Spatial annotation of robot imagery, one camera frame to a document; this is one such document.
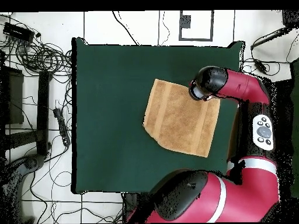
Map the black electronics box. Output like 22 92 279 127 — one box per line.
3 22 36 43

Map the tan terry towel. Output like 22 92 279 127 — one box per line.
142 78 221 158

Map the dark green table cloth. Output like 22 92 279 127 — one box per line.
71 37 245 195

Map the long black cable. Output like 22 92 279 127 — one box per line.
112 10 140 46

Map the black rod with head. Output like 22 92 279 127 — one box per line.
250 9 299 50

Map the grey rectangular frame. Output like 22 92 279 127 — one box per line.
179 10 214 42

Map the black cable tangle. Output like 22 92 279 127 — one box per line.
0 38 73 78

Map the black power strip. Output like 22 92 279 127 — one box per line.
53 107 71 147

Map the black power adapter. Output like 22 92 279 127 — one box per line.
253 58 268 74

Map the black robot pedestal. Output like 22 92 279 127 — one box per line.
122 192 140 223

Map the black stand base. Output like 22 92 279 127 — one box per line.
4 153 46 187

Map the black upright bar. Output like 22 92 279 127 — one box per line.
37 71 51 156

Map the black flat panel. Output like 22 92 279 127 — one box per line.
272 80 294 152
0 66 25 125

